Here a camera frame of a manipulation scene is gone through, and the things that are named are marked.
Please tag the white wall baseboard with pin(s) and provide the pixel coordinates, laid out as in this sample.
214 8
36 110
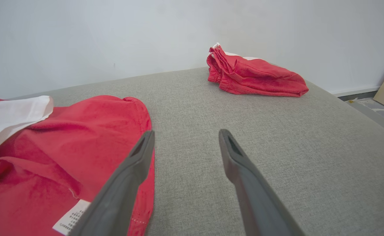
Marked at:
356 90

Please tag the red shorts white stripe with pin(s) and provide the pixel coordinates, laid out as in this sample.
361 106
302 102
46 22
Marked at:
254 75

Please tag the red jersey white sleeves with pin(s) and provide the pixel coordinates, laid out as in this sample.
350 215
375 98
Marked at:
64 147

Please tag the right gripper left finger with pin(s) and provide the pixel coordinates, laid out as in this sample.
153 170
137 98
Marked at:
119 193

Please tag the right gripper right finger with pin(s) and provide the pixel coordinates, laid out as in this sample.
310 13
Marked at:
251 193

